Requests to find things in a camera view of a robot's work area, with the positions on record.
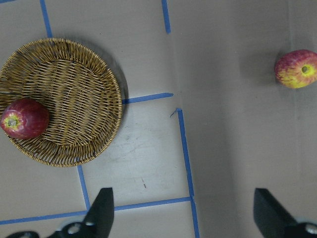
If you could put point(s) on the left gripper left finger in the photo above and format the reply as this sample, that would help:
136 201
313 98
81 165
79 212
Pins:
97 221

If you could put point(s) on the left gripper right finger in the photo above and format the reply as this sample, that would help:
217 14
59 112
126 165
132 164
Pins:
274 221

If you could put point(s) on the yellow-red apple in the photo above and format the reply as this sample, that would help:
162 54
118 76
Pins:
297 69

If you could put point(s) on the woven wicker basket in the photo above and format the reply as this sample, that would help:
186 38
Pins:
77 87

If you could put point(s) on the dark red apple in basket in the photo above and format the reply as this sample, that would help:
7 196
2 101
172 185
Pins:
25 119

